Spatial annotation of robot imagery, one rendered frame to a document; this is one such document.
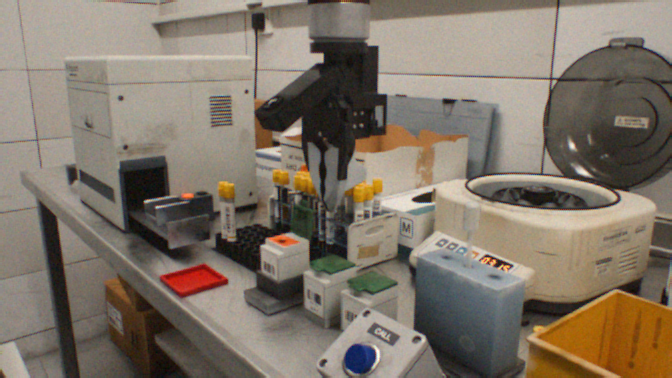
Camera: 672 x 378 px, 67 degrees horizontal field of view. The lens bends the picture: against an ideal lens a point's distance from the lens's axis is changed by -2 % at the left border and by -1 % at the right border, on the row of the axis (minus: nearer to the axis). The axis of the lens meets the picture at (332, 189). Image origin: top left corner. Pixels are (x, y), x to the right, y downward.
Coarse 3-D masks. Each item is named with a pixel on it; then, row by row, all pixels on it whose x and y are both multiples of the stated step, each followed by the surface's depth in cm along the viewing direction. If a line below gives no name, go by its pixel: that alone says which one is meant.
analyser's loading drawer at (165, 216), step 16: (128, 208) 89; (144, 208) 89; (160, 208) 79; (176, 208) 81; (144, 224) 84; (160, 224) 80; (176, 224) 76; (192, 224) 77; (208, 224) 79; (176, 240) 76; (192, 240) 78
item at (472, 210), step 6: (468, 204) 47; (474, 204) 47; (468, 210) 47; (474, 210) 47; (480, 210) 48; (468, 216) 47; (474, 216) 47; (480, 216) 48; (468, 222) 47; (474, 222) 47; (468, 228) 47; (474, 228) 47
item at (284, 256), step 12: (276, 240) 63; (288, 240) 63; (300, 240) 63; (264, 252) 63; (276, 252) 61; (288, 252) 61; (300, 252) 62; (264, 264) 63; (276, 264) 61; (288, 264) 62; (300, 264) 63; (276, 276) 61; (288, 276) 62
